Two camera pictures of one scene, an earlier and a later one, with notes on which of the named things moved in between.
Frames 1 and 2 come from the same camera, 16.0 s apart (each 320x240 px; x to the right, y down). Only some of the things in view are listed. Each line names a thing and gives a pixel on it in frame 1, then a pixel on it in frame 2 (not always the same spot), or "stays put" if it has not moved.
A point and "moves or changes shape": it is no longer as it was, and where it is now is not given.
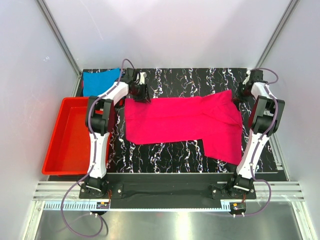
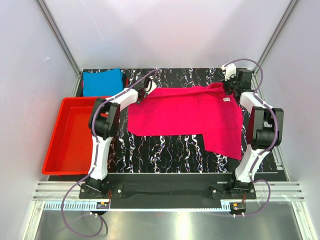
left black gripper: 143,98 → 140,101
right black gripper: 243,85 → 233,78
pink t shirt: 215,119 moves or changes shape
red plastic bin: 67,150 stays put
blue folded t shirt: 94,83 stays put
